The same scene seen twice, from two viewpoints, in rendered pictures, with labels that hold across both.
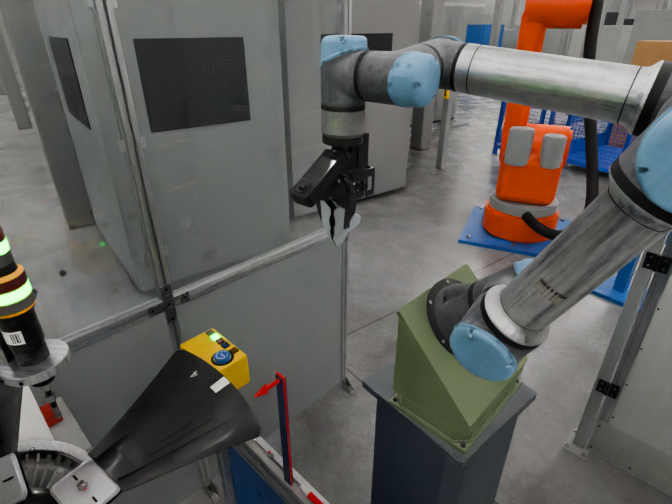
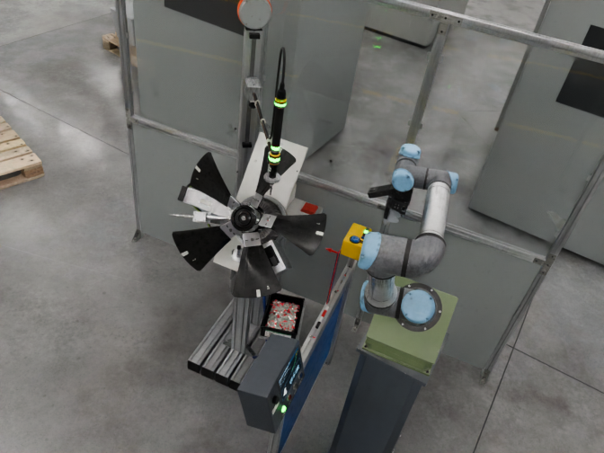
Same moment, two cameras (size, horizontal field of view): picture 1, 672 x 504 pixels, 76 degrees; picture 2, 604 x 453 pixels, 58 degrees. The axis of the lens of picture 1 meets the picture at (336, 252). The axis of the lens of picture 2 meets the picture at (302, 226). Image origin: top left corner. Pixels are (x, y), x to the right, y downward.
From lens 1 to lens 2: 1.72 m
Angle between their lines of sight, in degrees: 53
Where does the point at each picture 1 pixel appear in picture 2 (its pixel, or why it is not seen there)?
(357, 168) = (402, 199)
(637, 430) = not seen: outside the picture
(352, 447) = (433, 396)
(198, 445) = (294, 238)
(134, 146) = (414, 126)
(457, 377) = (384, 319)
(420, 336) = not seen: hidden behind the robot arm
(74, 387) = (331, 209)
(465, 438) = (368, 345)
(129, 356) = (359, 217)
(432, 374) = not seen: hidden behind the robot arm
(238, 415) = (312, 244)
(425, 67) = (397, 177)
